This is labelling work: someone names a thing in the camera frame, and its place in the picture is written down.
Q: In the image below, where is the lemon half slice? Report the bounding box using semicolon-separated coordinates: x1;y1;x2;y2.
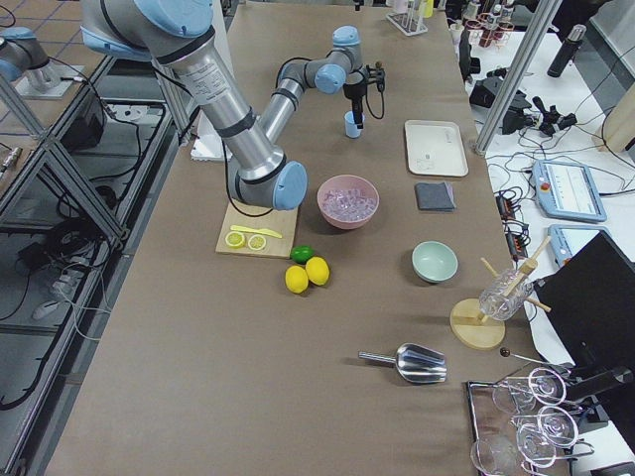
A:
247;234;267;252
224;230;247;249

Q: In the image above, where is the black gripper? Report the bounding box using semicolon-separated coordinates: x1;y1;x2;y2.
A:
343;64;385;129

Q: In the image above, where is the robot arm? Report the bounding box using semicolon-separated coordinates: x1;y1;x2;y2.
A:
81;0;385;210
1;27;50;81

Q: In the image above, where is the black monitor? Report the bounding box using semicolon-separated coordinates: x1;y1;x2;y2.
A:
535;231;634;372

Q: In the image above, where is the pile of ice cubes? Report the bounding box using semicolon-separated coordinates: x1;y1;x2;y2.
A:
321;188;377;222

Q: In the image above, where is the blue plastic cup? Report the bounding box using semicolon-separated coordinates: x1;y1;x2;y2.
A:
343;110;363;139

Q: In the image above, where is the green lime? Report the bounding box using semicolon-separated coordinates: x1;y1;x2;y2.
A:
290;245;315;265

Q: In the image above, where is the wooden cup stand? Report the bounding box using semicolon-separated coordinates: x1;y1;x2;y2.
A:
450;236;552;350

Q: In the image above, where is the glass on stand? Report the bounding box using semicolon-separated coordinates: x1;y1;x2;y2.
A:
479;269;533;321

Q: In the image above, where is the steel ice scoop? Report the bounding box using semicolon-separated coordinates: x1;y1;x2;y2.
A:
358;343;447;385

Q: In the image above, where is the yellow plastic knife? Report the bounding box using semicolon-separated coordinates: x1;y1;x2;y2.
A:
229;224;283;239

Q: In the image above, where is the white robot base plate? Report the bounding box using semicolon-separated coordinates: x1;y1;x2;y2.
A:
190;112;232;162

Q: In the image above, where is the whole yellow lemon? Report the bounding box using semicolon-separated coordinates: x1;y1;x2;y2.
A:
305;257;330;286
285;265;309;294

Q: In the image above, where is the wooden cutting board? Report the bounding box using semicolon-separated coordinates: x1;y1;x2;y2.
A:
215;203;299;259

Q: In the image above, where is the cream rabbit tray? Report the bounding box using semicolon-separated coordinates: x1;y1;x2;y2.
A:
404;119;468;178

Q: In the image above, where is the blue teach pendant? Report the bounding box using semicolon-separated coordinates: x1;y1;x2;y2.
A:
547;224;610;268
532;160;607;223

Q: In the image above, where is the grey folded cloth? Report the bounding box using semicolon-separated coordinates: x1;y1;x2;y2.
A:
415;181;455;211

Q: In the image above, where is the green bowl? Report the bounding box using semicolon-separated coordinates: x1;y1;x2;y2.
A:
411;241;458;284

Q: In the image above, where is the pink bowl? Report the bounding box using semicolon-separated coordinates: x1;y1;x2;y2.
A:
317;175;379;230

